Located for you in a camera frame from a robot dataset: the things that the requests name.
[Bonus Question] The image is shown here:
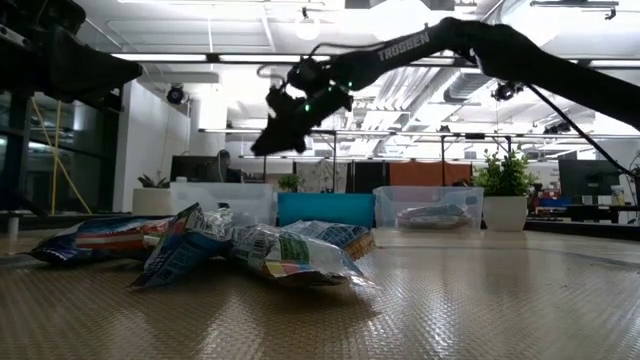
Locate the leafy plant in white pot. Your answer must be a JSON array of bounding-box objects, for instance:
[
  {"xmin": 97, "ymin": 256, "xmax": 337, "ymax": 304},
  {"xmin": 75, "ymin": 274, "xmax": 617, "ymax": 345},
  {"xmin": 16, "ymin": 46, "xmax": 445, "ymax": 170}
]
[{"xmin": 471, "ymin": 148, "xmax": 540, "ymax": 233}]

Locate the black computer monitor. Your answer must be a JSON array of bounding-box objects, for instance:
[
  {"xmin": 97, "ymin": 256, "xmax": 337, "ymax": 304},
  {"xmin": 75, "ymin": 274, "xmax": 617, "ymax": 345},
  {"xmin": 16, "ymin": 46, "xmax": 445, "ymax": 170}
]
[{"xmin": 557, "ymin": 159, "xmax": 621, "ymax": 199}]

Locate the white LED light strip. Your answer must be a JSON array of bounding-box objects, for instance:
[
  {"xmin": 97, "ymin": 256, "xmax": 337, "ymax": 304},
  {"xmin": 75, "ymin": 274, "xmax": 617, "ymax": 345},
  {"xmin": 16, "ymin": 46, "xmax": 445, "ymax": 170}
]
[
  {"xmin": 407, "ymin": 56, "xmax": 455, "ymax": 66},
  {"xmin": 588, "ymin": 59, "xmax": 640, "ymax": 69},
  {"xmin": 110, "ymin": 53, "xmax": 208, "ymax": 63},
  {"xmin": 218, "ymin": 54, "xmax": 301, "ymax": 64}
]

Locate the clear plastic bin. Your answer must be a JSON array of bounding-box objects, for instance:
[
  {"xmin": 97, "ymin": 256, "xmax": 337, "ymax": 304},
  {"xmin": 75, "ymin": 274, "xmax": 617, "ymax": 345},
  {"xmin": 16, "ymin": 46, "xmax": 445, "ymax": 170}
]
[
  {"xmin": 169, "ymin": 181, "xmax": 276, "ymax": 227},
  {"xmin": 372, "ymin": 185, "xmax": 485, "ymax": 233}
]

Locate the patterned grey curtain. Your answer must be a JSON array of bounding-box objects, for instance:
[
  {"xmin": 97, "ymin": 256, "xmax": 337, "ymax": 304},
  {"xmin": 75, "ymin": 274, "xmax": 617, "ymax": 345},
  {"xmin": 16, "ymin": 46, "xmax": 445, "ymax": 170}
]
[{"xmin": 298, "ymin": 159, "xmax": 350, "ymax": 194}]

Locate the black ceiling spotlight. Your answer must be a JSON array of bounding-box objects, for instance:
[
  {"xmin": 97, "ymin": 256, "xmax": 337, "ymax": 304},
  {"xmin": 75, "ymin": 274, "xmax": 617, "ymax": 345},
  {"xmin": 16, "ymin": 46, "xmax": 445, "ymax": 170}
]
[
  {"xmin": 543, "ymin": 120, "xmax": 573, "ymax": 136},
  {"xmin": 165, "ymin": 83, "xmax": 187, "ymax": 106},
  {"xmin": 490, "ymin": 80, "xmax": 525, "ymax": 103}
]

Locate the small succulent in white pot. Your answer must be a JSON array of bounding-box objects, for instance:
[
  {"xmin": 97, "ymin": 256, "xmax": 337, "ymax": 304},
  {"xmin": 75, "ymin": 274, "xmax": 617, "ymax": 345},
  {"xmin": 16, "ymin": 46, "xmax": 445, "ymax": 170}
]
[{"xmin": 131, "ymin": 173, "xmax": 174, "ymax": 218}]

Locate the orange partition panel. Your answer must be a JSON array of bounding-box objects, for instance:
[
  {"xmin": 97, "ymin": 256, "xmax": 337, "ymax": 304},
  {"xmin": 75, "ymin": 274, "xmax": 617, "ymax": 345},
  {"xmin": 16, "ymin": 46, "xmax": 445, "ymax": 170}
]
[{"xmin": 389, "ymin": 160, "xmax": 473, "ymax": 188}]

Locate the person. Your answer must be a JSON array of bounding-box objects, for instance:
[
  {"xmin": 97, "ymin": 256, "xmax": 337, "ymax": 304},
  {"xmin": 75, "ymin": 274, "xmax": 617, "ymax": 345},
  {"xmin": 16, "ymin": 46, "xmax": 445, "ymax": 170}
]
[{"xmin": 214, "ymin": 148, "xmax": 245, "ymax": 184}]

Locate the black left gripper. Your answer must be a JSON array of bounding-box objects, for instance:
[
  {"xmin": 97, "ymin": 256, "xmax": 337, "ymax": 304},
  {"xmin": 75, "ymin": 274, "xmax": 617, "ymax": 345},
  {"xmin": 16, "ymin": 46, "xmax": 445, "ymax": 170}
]
[{"xmin": 0, "ymin": 0, "xmax": 143, "ymax": 104}]

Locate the teal plastic bin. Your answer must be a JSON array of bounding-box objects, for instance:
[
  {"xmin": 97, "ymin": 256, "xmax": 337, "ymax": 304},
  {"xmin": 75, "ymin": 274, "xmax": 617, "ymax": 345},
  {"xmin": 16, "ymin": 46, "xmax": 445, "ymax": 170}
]
[{"xmin": 276, "ymin": 192, "xmax": 377, "ymax": 230}]

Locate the black desk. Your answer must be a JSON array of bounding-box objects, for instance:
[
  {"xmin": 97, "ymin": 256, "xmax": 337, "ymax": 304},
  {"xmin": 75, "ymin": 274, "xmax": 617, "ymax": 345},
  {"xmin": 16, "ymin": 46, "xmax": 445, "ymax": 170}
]
[{"xmin": 564, "ymin": 202, "xmax": 640, "ymax": 224}]

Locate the black metal table frame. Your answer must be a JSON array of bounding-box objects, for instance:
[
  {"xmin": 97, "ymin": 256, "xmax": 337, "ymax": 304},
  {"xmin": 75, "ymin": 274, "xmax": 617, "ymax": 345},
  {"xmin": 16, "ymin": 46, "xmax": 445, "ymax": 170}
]
[
  {"xmin": 259, "ymin": 127, "xmax": 339, "ymax": 184},
  {"xmin": 438, "ymin": 132, "xmax": 515, "ymax": 162}
]

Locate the black partition panel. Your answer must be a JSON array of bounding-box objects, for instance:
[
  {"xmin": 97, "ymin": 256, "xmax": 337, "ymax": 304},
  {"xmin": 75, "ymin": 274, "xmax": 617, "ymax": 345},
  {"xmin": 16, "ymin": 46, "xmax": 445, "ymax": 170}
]
[{"xmin": 351, "ymin": 160, "xmax": 387, "ymax": 194}]

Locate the grey-bordered silicone mat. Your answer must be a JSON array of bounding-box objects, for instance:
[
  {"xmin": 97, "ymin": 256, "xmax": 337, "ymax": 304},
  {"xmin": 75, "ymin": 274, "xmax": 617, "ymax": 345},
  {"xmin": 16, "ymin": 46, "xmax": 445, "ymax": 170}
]
[{"xmin": 0, "ymin": 239, "xmax": 640, "ymax": 360}]

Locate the yellow hanging strap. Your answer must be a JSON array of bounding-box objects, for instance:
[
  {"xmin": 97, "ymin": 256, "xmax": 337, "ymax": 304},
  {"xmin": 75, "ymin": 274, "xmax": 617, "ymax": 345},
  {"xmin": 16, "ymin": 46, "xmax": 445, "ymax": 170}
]
[
  {"xmin": 49, "ymin": 99, "xmax": 62, "ymax": 216},
  {"xmin": 30, "ymin": 98, "xmax": 95, "ymax": 216}
]

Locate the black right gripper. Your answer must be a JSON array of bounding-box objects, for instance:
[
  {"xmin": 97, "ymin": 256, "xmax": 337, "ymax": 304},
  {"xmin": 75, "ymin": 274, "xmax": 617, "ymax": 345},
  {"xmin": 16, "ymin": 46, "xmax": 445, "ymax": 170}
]
[{"xmin": 252, "ymin": 84, "xmax": 355, "ymax": 156}]

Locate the small green plant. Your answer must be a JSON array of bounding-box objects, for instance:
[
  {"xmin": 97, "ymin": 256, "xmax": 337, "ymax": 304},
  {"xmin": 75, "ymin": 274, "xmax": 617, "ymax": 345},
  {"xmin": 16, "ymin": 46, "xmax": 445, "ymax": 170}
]
[{"xmin": 277, "ymin": 172, "xmax": 304, "ymax": 194}]

